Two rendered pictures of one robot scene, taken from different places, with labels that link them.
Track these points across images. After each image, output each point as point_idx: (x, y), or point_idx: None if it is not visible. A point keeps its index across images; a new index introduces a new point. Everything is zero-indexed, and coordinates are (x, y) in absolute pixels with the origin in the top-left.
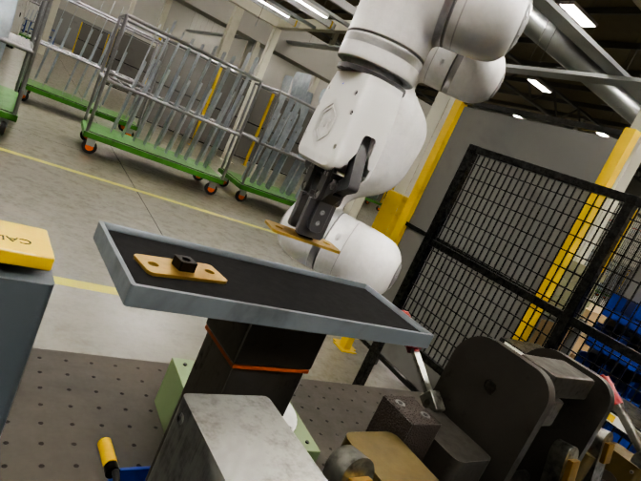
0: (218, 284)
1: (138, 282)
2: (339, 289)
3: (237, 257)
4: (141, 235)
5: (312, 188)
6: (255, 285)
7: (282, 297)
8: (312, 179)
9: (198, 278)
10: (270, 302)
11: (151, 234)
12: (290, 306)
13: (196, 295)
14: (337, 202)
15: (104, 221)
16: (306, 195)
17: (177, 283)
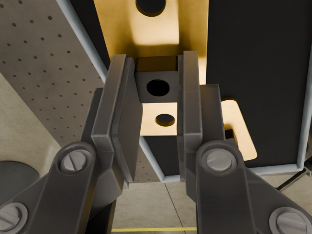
0: (242, 105)
1: (279, 160)
2: None
3: (104, 69)
4: (153, 158)
5: (118, 193)
6: (211, 59)
7: (235, 17)
8: (108, 223)
9: (245, 126)
10: (269, 47)
11: (151, 156)
12: (274, 12)
13: (307, 137)
14: (250, 170)
15: (161, 180)
16: (132, 176)
17: (264, 139)
